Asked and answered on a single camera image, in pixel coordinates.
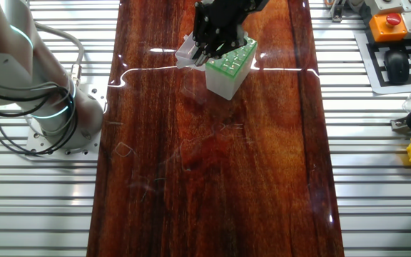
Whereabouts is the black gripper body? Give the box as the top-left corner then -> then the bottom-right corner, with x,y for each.
192,0 -> 271,43

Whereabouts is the glossy wood grain board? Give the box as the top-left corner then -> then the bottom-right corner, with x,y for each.
86,0 -> 345,257

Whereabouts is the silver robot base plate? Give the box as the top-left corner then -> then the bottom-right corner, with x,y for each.
25,84 -> 108,161

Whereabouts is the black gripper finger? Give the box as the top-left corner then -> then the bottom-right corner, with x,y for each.
190,39 -> 212,68
204,30 -> 248,61

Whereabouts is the grey cable metal connector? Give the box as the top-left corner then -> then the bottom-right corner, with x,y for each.
34,21 -> 86,89

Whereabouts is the small silver metal bracket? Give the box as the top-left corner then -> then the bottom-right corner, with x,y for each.
330,0 -> 347,23

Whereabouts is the black white calibration sheet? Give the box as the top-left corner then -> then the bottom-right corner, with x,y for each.
354,30 -> 411,96

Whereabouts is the orange emergency stop box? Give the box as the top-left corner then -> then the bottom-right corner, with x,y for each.
368,13 -> 409,43

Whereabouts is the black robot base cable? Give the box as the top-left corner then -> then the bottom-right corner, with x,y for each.
0,87 -> 78,157
0,85 -> 67,119

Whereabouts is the translucent tip box green rack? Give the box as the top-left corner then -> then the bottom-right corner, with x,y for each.
205,37 -> 259,101

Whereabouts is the black computer mouse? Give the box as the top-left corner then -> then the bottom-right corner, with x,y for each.
384,49 -> 411,86

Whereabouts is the clear hinged box lid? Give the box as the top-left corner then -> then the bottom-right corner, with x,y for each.
174,31 -> 208,71

